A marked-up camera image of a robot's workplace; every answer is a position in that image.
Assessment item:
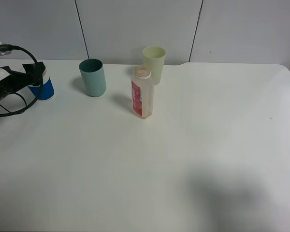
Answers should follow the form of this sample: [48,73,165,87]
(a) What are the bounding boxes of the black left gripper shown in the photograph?
[0,61,45,101]

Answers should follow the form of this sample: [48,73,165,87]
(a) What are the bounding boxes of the blue sleeved paper cup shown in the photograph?
[28,68,55,101]

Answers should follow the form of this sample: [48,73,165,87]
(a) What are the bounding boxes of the clear bottle with pink label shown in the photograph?
[130,65,154,119]

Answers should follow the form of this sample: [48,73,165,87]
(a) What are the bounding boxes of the teal plastic cup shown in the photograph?
[79,59,106,97]

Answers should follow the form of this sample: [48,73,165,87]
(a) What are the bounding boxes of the pale green plastic cup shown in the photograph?
[143,46,166,85]

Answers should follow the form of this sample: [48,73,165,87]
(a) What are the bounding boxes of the black left camera cable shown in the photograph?
[0,43,45,118]

